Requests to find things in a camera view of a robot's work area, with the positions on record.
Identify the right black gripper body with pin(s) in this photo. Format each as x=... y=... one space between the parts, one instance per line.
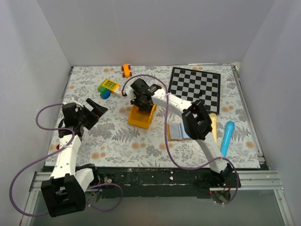
x=138 y=102

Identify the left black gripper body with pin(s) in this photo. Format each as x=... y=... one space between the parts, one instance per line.
x=86 y=117

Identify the tan leather card holder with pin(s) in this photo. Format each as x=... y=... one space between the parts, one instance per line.
x=176 y=132

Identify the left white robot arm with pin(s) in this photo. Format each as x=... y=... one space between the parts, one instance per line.
x=64 y=191

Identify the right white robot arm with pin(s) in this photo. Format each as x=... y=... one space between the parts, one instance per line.
x=196 y=120

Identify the yellow plastic bin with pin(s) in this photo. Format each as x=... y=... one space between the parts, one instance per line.
x=140 y=118

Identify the yellow green toy block house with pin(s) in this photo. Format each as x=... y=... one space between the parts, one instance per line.
x=108 y=87

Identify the orange toy car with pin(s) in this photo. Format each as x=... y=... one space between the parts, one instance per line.
x=126 y=70

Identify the floral table mat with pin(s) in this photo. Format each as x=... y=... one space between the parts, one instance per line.
x=112 y=142

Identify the black white chessboard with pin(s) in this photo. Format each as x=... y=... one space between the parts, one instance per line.
x=187 y=83

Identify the beige toy microphone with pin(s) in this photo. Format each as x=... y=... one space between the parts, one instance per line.
x=213 y=118

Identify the blue toy microphone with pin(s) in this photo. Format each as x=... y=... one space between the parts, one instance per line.
x=228 y=131

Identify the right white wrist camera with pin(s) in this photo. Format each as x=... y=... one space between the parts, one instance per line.
x=128 y=93

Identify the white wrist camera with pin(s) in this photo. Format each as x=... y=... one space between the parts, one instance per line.
x=77 y=103
x=128 y=93

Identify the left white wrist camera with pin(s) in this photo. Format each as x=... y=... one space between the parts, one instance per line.
x=77 y=103

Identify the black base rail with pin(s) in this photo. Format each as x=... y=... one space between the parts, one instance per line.
x=162 y=182

